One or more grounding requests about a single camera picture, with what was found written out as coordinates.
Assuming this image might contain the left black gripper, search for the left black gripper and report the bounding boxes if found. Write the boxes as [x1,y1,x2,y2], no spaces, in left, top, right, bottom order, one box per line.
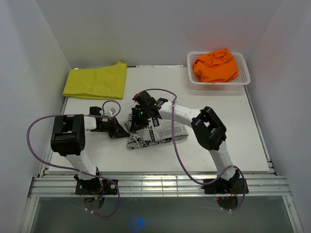
[90,116,129,139]

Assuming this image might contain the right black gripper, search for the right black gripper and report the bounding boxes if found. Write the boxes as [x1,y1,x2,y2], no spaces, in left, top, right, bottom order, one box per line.
[130,107,151,133]

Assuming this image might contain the newspaper print trousers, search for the newspaper print trousers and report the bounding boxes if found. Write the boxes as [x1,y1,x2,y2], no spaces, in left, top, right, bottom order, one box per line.
[120,113,189,151]

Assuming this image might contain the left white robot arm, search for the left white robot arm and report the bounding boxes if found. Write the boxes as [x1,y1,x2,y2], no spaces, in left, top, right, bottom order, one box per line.
[51,107,129,194]

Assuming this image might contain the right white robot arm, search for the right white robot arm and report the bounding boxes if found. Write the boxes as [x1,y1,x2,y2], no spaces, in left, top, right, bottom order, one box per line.
[132,90,241,193]

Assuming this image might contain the folded yellow-green trousers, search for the folded yellow-green trousers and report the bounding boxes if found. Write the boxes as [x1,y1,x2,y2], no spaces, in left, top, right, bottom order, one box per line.
[63,62,127,100]

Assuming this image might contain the orange trousers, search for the orange trousers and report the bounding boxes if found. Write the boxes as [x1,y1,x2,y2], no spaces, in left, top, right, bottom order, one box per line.
[192,49,239,83]

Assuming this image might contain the white plastic basket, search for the white plastic basket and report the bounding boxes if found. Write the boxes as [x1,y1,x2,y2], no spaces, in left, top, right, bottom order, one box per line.
[187,51,251,91]

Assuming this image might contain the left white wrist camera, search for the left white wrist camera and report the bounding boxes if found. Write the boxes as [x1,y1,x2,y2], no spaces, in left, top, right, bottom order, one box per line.
[105,108,117,117]

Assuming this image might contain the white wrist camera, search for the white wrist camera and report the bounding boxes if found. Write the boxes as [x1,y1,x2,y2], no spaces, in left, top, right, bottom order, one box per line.
[105,108,117,117]
[132,93,140,101]

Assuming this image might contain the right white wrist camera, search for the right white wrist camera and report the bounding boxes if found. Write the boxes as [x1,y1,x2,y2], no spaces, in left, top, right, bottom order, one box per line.
[132,93,140,101]

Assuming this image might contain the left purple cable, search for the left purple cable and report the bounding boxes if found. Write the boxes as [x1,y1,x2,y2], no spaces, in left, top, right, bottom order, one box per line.
[26,100,121,217]

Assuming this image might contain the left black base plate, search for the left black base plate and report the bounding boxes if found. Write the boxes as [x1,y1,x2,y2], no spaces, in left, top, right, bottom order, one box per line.
[74,180,117,196]

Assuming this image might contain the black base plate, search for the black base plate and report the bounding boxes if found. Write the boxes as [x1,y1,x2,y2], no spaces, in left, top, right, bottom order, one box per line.
[202,178,245,194]
[74,180,117,196]

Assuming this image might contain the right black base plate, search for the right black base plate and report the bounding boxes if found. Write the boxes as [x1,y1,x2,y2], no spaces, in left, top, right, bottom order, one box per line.
[202,178,245,194]

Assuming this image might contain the aluminium rail frame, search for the aluminium rail frame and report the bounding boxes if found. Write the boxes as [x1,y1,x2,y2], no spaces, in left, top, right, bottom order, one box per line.
[22,91,304,233]

